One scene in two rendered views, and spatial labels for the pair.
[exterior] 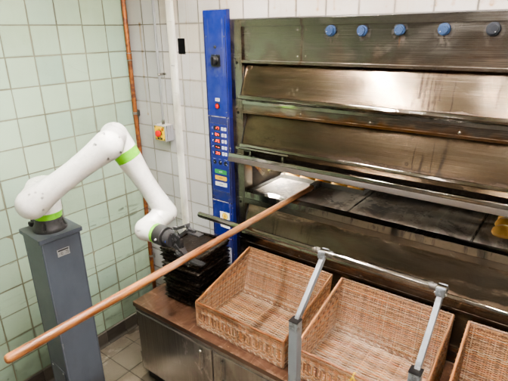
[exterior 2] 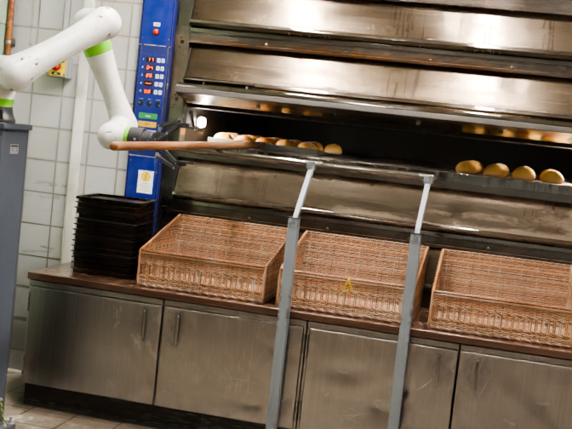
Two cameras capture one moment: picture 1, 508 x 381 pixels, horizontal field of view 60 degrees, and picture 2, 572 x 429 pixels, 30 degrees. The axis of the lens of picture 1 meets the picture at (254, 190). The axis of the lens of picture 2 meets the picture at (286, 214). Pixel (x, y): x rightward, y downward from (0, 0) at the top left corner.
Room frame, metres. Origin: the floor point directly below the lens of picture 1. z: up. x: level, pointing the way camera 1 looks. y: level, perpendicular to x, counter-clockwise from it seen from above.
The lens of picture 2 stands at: (-2.31, 1.58, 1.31)
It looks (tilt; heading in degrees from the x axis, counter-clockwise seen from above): 5 degrees down; 336
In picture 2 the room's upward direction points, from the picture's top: 6 degrees clockwise
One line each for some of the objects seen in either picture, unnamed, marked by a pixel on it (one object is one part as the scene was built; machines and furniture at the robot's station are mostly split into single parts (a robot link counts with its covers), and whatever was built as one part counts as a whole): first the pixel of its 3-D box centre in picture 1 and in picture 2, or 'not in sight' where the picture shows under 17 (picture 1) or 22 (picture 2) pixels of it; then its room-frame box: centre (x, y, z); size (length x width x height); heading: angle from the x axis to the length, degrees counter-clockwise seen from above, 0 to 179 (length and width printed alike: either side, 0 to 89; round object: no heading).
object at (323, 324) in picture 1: (373, 344); (355, 274); (1.60, -0.52, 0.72); 0.56 x 0.49 x 0.28; 53
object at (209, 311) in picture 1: (264, 299); (218, 255); (1.96, -0.04, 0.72); 0.56 x 0.49 x 0.28; 53
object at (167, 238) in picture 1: (175, 240); (156, 140); (1.73, 0.35, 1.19); 0.09 x 0.07 x 0.08; 52
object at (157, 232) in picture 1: (163, 235); (139, 139); (1.78, 0.41, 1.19); 0.12 x 0.06 x 0.09; 142
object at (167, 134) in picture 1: (163, 131); (60, 66); (2.69, 0.56, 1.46); 0.10 x 0.07 x 0.10; 53
